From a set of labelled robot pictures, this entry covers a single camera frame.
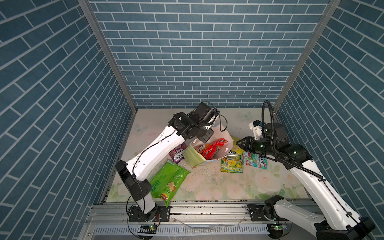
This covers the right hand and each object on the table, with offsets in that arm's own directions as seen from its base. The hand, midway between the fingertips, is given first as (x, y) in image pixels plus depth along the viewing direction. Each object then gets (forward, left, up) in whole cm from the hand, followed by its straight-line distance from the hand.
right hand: (236, 141), depth 70 cm
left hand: (+3, +14, +2) cm, 14 cm away
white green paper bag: (-6, +19, -8) cm, 22 cm away
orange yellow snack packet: (+3, +17, -14) cm, 22 cm away
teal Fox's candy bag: (+4, -12, -25) cm, 28 cm away
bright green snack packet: (-14, +34, -23) cm, 43 cm away
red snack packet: (-2, +13, -9) cm, 16 cm away
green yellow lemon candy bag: (0, -2, -25) cm, 25 cm away
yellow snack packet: (-3, 0, -1) cm, 3 cm away
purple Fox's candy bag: (+4, +32, -24) cm, 40 cm away
